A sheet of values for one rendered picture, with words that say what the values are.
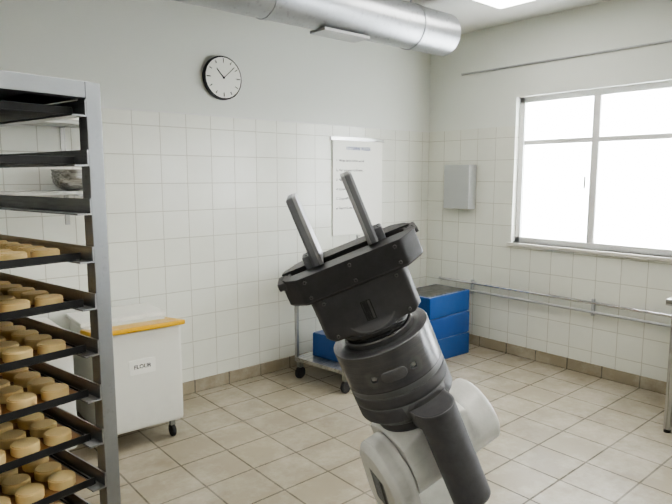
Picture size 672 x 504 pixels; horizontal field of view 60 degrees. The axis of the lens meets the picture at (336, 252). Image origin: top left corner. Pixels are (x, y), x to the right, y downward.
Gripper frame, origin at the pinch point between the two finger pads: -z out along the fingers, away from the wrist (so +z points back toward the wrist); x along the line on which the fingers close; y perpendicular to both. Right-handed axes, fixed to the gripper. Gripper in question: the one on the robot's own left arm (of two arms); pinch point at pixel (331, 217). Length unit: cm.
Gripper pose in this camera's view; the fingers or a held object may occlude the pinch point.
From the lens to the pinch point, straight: 48.6
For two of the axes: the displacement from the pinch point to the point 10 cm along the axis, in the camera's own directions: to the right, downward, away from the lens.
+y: 0.2, 2.5, -9.7
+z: 3.8, 8.9, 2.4
